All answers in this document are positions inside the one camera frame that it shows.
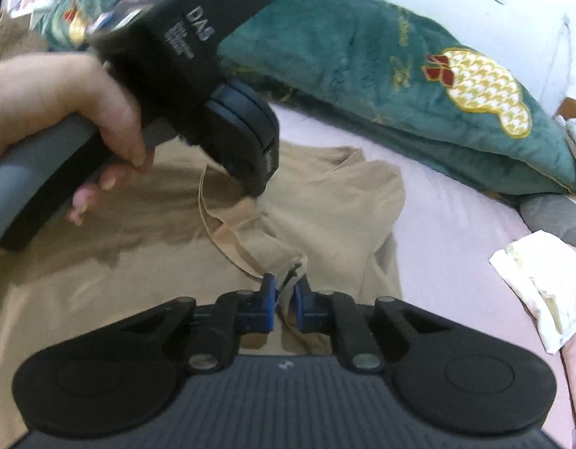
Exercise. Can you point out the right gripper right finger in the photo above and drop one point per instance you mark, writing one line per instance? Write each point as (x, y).
(452, 377)

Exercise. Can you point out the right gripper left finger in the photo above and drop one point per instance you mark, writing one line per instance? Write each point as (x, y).
(116, 378)

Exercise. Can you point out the tan t-shirt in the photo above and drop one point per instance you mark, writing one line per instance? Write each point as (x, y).
(186, 229)

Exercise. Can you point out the person left hand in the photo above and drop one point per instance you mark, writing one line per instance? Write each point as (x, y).
(39, 90)

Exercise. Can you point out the white folded cloth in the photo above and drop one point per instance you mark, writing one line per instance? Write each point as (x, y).
(540, 269)

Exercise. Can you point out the brown speckled folded cloth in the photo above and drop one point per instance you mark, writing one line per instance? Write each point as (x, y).
(17, 38)

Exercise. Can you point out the grey pillow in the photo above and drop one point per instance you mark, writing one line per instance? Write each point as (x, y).
(555, 214)

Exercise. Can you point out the green plush blanket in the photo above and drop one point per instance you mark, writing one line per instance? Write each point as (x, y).
(392, 75)

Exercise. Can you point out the wooden headboard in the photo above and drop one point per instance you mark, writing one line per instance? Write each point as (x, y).
(568, 109)

